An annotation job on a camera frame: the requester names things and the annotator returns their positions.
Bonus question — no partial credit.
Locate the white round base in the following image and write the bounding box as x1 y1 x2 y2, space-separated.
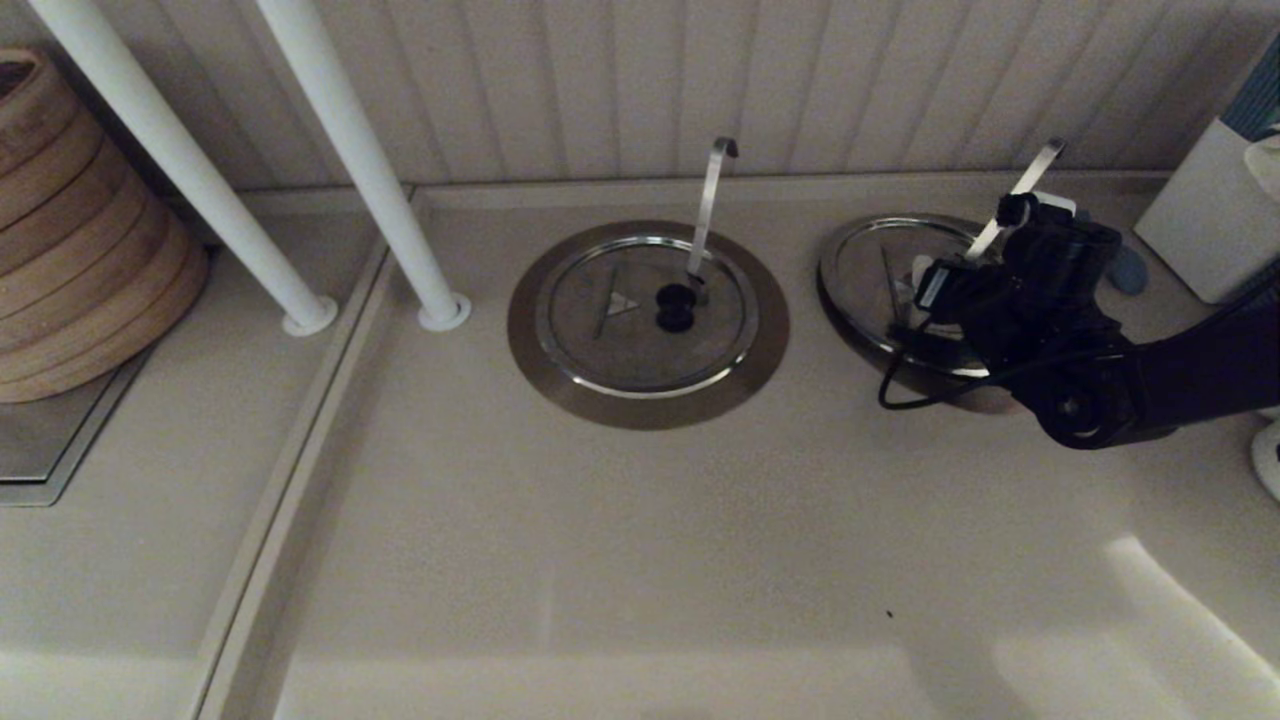
1250 420 1280 504

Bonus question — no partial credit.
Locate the teal striped container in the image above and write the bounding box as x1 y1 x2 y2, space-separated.
1222 35 1280 141

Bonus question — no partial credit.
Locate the bamboo steamer stack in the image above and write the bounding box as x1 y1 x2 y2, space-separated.
0 48 210 406

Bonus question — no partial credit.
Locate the flat steel tray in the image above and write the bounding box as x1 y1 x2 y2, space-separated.
0 345 151 509

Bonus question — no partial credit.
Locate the blue plastic rice spoon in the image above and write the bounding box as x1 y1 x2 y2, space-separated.
1105 245 1149 297

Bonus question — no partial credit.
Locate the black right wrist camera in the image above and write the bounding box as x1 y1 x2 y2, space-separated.
995 192 1123 301

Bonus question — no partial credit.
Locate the steel ladle hooked handle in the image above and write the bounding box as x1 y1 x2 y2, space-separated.
686 137 740 286
965 138 1067 261

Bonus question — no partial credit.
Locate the round steel lid black knob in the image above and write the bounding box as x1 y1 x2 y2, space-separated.
534 236 760 399
818 215 1011 381

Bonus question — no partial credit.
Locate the white support pole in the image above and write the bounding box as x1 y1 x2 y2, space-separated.
255 0 472 334
25 0 339 338

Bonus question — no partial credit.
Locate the white rectangular box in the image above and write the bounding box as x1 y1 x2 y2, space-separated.
1133 117 1280 304

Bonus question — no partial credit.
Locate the white cup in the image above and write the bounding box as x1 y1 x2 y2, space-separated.
1243 135 1280 206

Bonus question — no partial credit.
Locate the black cable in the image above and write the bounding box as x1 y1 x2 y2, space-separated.
878 340 1011 411

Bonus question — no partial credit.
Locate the round steel well rim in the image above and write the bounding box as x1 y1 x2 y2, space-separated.
506 220 791 431
818 270 1036 416

